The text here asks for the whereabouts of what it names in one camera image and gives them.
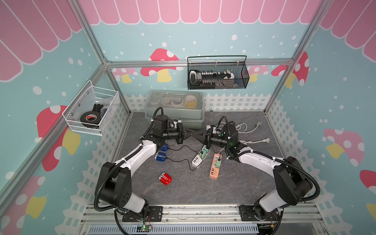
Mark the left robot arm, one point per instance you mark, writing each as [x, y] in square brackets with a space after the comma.
[114, 187]

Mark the white power strip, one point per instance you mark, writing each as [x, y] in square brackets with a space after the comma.
[197, 161]

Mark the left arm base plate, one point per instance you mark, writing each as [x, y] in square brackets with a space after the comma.
[148, 214]

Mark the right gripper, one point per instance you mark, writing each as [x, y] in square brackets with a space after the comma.
[206, 137]

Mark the green translucent storage box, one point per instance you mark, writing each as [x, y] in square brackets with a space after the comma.
[183, 105]

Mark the green adapter front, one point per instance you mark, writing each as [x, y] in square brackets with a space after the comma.
[217, 163]

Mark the black wire mesh basket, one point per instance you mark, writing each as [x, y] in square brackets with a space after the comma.
[217, 72]

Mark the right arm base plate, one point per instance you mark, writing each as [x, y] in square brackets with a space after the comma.
[249, 213]

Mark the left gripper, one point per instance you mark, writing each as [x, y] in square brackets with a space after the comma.
[182, 134]

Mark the black tape roll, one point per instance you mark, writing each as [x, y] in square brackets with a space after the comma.
[91, 119]

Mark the white wire basket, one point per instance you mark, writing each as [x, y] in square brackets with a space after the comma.
[91, 98]

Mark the orange power strip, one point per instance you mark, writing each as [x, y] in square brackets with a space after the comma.
[214, 172]

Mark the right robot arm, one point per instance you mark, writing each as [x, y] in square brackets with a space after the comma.
[293, 184]

